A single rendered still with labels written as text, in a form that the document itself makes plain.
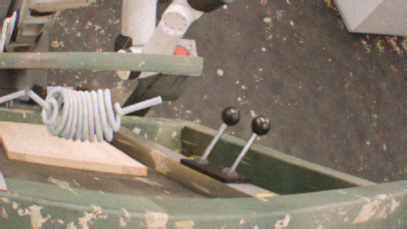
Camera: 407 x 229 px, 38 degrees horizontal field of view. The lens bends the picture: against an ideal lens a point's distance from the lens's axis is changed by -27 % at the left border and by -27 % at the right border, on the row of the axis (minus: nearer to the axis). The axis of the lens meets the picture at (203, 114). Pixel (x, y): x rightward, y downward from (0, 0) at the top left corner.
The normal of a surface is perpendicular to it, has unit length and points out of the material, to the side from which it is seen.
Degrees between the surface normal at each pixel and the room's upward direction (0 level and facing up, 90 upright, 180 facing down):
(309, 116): 0
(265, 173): 90
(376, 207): 32
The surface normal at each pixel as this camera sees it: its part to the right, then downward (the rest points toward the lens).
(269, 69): 0.41, -0.41
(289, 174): -0.90, -0.06
